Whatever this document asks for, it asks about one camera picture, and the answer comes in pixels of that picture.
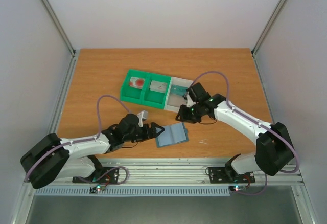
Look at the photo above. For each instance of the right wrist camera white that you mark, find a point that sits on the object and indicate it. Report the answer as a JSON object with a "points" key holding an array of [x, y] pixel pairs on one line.
{"points": [[189, 101]]}

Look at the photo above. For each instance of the aluminium frame post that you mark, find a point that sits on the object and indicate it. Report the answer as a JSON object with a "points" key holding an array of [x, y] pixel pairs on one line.
{"points": [[268, 26], [49, 9]]}

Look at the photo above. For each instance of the teal leather card holder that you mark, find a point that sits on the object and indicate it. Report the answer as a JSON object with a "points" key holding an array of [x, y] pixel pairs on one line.
{"points": [[173, 134]]}

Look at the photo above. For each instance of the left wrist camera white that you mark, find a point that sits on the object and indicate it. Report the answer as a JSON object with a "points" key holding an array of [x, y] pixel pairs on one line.
{"points": [[142, 116]]}

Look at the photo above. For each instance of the card with red circles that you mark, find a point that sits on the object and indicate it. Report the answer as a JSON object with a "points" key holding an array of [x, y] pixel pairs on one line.
{"points": [[136, 82]]}

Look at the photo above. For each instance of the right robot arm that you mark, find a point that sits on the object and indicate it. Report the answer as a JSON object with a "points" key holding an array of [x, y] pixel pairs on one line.
{"points": [[273, 146]]}

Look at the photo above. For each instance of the green bin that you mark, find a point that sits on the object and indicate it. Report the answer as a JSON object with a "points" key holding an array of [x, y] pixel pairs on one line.
{"points": [[133, 95], [149, 96]]}

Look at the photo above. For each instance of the grey card in bin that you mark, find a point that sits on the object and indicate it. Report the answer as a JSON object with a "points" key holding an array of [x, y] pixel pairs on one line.
{"points": [[157, 86]]}

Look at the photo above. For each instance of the aluminium rail front frame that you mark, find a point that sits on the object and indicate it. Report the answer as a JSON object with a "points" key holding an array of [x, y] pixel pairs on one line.
{"points": [[180, 172]]}

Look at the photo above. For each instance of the teal VIP card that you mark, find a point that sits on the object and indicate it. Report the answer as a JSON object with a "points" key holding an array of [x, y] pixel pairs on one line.
{"points": [[178, 90]]}

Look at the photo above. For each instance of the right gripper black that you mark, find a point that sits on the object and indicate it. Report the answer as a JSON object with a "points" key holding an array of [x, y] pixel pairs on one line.
{"points": [[189, 111]]}

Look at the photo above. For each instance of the status board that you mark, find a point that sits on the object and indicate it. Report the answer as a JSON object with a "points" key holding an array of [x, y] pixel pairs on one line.
{"points": [[97, 189], [237, 188]]}

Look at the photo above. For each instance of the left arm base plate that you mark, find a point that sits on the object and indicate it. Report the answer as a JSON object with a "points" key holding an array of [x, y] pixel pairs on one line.
{"points": [[105, 175]]}

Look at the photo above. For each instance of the green bin left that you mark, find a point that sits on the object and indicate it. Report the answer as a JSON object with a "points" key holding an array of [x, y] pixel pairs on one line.
{"points": [[133, 95]]}

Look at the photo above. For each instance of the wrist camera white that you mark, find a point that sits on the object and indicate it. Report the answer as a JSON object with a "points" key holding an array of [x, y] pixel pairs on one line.
{"points": [[142, 116], [189, 101]]}

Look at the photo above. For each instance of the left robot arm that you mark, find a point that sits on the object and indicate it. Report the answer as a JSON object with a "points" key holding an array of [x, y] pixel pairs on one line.
{"points": [[53, 157]]}

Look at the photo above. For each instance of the left aluminium frame post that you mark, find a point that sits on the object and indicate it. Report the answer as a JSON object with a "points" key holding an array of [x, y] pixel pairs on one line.
{"points": [[49, 9]]}

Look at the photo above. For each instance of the left status board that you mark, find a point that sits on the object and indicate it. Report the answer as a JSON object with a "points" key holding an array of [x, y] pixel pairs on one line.
{"points": [[97, 189]]}

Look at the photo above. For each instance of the green bin middle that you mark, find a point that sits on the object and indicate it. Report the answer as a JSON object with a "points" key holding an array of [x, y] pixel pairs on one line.
{"points": [[149, 96]]}

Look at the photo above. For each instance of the white translucent bin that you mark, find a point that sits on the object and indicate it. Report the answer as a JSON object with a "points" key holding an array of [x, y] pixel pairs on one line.
{"points": [[173, 102]]}

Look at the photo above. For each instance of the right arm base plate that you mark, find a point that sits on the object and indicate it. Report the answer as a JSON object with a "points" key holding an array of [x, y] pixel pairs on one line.
{"points": [[219, 175]]}

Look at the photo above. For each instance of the right status board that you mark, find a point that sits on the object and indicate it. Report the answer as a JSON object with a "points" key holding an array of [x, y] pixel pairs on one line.
{"points": [[237, 188]]}

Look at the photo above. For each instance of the right aluminium frame post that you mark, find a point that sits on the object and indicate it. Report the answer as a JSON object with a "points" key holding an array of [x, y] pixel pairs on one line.
{"points": [[268, 26]]}

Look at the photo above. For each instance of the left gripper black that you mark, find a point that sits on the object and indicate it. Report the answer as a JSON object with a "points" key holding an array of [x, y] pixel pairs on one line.
{"points": [[153, 131]]}

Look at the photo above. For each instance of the grey slotted cable duct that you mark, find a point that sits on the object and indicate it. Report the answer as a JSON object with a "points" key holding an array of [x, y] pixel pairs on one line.
{"points": [[134, 191]]}

